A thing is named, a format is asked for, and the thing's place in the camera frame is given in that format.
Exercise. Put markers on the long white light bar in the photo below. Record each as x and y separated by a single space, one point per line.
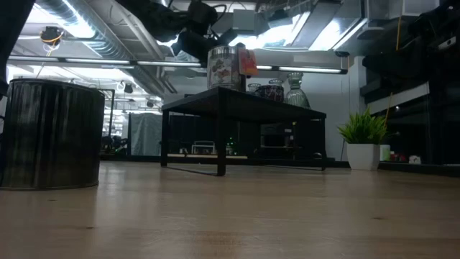
72 60
169 64
309 70

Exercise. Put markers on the green glass candlestick holder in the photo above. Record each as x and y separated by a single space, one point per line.
253 87
276 82

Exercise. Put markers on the clear glass cup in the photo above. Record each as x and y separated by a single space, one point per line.
295 96

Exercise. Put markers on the black perforated metal shelf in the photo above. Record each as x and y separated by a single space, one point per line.
244 108

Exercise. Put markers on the silver ventilation duct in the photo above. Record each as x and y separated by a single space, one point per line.
108 39

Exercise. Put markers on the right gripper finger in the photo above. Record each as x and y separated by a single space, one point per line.
399 59

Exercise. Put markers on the pale green cup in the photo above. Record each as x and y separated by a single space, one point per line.
385 153

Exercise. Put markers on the silver candle can orange tag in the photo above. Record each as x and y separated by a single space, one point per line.
223 72
50 136

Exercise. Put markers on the small white object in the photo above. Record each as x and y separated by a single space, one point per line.
415 159

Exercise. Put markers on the green plant white pot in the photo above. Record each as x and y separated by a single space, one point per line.
363 156

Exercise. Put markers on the grey covered partition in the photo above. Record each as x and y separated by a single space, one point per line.
145 135

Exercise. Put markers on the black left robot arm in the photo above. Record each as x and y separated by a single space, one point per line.
14 28

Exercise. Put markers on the black aluminium table frame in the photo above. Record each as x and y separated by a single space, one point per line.
413 169

